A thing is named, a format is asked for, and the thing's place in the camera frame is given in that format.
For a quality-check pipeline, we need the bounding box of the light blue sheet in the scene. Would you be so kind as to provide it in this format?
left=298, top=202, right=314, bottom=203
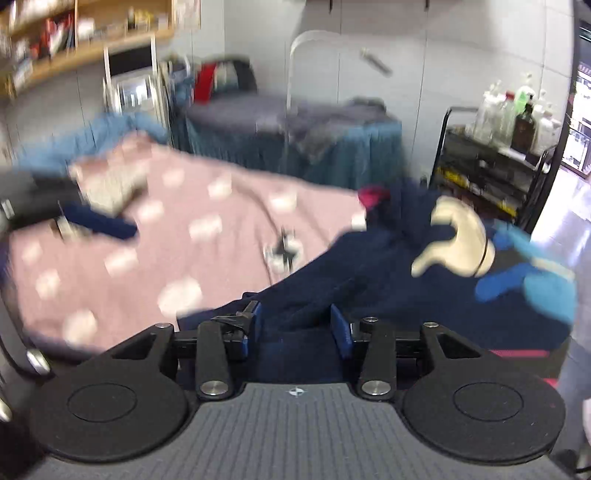
left=16, top=113, right=169, bottom=175

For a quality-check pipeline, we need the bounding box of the white gooseneck lamp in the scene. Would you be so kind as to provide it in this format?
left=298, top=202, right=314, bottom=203
left=286, top=30, right=393, bottom=113

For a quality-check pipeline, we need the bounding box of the blue covered massage bed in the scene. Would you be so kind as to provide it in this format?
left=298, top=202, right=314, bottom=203
left=171, top=93, right=405, bottom=190

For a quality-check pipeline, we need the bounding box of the black wire trolley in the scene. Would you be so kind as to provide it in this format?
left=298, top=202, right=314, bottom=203
left=426, top=106, right=559, bottom=233

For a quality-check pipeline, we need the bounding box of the blue cartoon print garment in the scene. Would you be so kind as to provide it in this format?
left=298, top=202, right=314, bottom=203
left=177, top=177, right=578, bottom=384

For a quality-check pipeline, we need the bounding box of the red and grey pillow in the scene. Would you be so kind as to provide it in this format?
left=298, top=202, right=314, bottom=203
left=192, top=56, right=257, bottom=104

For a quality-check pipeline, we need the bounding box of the wooden wall shelf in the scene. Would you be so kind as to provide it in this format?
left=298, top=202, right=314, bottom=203
left=1, top=1, right=176, bottom=100

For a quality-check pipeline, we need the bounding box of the clear plastic bottle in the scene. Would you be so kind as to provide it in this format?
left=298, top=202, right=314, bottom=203
left=496, top=91, right=516, bottom=146

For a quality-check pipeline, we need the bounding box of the brown glass bottle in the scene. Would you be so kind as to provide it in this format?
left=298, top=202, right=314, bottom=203
left=511, top=102, right=536, bottom=154

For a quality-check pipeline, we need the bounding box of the cream folded garment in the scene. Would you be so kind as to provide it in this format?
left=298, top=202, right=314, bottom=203
left=68, top=156, right=149, bottom=217

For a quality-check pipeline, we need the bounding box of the white monitor device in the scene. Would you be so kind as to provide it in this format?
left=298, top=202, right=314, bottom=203
left=103, top=35, right=168, bottom=128

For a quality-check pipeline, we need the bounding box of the grey towel on bed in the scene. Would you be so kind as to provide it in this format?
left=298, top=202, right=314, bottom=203
left=254, top=97, right=400, bottom=164

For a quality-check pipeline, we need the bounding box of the pink polka dot blanket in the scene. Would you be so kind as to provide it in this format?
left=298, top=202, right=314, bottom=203
left=3, top=134, right=366, bottom=351

